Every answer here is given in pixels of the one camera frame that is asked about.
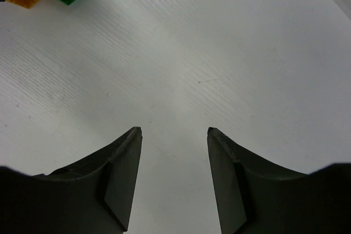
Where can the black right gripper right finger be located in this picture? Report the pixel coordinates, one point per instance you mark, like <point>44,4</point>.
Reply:
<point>255,195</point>

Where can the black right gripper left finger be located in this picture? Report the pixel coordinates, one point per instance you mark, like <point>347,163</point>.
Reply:
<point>92,195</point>

